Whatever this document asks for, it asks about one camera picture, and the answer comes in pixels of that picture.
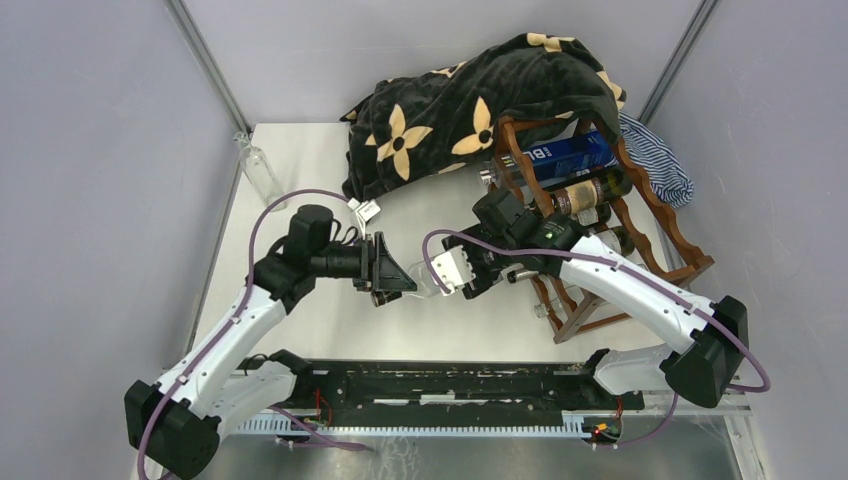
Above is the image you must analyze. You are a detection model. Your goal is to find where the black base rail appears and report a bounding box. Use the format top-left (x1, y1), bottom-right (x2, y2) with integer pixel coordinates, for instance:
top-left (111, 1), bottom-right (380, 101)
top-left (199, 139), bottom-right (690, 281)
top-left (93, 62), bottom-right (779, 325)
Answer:
top-left (276, 359), bottom-right (645, 428)

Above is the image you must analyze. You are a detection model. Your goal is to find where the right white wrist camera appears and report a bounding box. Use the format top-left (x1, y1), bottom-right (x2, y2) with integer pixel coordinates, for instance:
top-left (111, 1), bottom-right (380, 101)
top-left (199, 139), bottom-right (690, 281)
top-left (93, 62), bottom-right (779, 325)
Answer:
top-left (431, 246), bottom-right (476, 296)

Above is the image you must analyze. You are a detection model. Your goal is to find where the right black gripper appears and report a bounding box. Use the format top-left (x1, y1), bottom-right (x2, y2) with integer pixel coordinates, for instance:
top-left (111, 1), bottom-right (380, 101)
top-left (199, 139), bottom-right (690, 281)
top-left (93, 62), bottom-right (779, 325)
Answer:
top-left (442, 223), bottom-right (518, 299)

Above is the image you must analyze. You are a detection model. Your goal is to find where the black floral blanket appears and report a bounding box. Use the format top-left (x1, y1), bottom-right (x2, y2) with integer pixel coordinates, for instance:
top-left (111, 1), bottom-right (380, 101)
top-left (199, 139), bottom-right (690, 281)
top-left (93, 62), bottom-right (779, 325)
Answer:
top-left (341, 33), bottom-right (627, 202)

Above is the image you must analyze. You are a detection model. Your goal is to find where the clear bottle black cap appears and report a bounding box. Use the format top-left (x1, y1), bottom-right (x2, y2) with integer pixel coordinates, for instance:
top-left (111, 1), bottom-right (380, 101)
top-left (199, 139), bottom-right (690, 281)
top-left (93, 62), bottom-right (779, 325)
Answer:
top-left (370, 261), bottom-right (443, 307)

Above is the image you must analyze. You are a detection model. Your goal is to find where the blue striped cloth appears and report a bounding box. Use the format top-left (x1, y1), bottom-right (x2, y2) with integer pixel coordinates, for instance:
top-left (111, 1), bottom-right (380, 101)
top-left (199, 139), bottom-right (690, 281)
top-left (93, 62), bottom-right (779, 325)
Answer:
top-left (620, 111), bottom-right (694, 209)

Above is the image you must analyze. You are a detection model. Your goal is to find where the green wine bottle back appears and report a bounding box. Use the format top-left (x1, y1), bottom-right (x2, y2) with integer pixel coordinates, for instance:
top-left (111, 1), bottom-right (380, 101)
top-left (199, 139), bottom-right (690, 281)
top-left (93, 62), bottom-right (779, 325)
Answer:
top-left (543, 166), bottom-right (633, 215)

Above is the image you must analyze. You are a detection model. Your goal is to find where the dark wine bottle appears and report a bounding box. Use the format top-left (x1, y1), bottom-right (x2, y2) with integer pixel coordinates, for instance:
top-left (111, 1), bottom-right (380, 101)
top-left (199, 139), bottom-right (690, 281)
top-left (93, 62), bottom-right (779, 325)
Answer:
top-left (571, 203), bottom-right (612, 229)
top-left (506, 225), bottom-right (637, 285)

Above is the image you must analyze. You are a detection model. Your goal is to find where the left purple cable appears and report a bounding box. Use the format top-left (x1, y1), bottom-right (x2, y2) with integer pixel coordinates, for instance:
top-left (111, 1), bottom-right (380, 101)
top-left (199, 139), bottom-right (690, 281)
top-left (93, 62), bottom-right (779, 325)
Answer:
top-left (135, 188), bottom-right (372, 480)

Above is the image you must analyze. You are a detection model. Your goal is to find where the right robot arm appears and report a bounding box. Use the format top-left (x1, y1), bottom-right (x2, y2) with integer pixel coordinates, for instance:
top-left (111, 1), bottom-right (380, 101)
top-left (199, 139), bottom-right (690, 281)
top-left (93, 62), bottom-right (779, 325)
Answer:
top-left (429, 189), bottom-right (751, 408)

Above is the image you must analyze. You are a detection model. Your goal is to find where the dark wine bottle front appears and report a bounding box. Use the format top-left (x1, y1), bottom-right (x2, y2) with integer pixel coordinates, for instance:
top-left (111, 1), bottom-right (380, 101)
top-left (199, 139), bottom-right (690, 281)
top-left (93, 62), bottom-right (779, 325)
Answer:
top-left (506, 225), bottom-right (637, 285)

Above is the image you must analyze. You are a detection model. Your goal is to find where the purple cable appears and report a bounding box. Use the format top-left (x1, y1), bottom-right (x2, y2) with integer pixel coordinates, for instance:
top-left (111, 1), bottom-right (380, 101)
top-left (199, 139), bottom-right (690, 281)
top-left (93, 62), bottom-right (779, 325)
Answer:
top-left (421, 229), bottom-right (773, 448)
top-left (135, 188), bottom-right (372, 480)

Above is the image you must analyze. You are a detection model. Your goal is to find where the wooden wine rack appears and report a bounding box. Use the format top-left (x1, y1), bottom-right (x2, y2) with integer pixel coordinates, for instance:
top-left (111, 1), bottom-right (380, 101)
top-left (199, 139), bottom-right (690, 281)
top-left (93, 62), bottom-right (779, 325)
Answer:
top-left (488, 115), bottom-right (715, 345)

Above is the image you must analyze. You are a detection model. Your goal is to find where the tall clear glass bottle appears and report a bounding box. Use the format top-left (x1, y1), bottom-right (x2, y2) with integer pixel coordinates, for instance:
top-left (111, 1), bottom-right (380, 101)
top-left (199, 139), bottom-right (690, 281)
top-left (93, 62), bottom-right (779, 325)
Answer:
top-left (233, 131), bottom-right (286, 212)

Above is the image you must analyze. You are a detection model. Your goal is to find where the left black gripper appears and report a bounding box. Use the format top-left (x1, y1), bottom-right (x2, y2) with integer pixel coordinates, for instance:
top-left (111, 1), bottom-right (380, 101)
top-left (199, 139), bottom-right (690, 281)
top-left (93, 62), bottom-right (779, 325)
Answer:
top-left (311, 231), bottom-right (417, 292)

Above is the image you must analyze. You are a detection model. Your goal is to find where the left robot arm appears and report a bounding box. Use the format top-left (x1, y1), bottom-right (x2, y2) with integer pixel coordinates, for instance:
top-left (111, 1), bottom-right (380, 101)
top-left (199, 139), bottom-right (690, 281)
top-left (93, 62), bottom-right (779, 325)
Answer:
top-left (124, 205), bottom-right (417, 479)

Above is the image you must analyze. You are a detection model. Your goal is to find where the blue liquid square bottle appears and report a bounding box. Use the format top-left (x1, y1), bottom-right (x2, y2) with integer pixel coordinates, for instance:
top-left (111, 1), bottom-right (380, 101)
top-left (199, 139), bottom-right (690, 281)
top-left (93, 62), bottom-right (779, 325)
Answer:
top-left (490, 131), bottom-right (614, 186)

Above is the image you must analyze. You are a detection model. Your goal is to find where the white slotted cable duct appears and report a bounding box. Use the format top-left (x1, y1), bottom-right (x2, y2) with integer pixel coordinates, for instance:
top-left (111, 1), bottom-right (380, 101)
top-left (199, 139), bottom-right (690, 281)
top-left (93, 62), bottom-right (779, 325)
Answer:
top-left (233, 411), bottom-right (591, 440)

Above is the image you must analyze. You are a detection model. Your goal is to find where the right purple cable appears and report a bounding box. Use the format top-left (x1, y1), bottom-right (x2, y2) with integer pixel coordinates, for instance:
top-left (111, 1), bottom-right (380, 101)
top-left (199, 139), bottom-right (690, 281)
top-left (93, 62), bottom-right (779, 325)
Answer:
top-left (421, 229), bottom-right (773, 448)

